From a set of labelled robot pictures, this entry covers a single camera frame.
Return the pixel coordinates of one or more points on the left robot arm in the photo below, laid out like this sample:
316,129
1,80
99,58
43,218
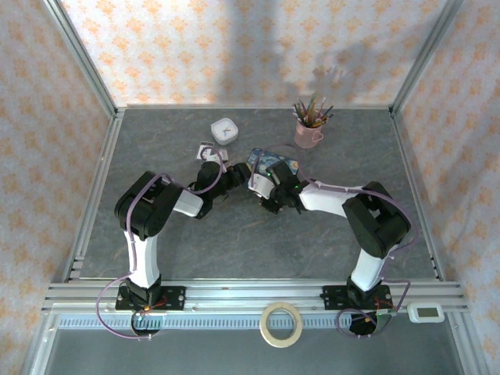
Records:
142,211

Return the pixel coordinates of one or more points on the aluminium frame corner post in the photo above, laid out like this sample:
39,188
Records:
426,51
82,54

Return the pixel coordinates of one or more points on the pink mug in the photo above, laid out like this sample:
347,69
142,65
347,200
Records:
308,134

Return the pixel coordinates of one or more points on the white square clock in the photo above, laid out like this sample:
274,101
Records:
224,131

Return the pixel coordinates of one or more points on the starry night painted box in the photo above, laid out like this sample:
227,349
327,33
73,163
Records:
273,158

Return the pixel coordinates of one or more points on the aluminium frame side rail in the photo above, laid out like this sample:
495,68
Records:
95,195
420,195

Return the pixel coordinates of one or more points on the aluminium frame front rail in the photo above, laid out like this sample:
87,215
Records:
250,289

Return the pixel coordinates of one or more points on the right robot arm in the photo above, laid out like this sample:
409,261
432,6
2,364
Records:
375,222

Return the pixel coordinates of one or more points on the coloured pencil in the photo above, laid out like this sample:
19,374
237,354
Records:
303,107
321,109
327,115
311,107
298,111

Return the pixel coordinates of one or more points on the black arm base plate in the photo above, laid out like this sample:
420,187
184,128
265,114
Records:
173,298
332,298

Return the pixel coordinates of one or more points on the masking tape roll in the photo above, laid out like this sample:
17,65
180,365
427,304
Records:
267,336

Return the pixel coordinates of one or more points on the white digital thermometer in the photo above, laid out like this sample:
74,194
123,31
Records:
426,312

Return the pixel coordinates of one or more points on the small framed card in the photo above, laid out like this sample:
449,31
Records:
205,150

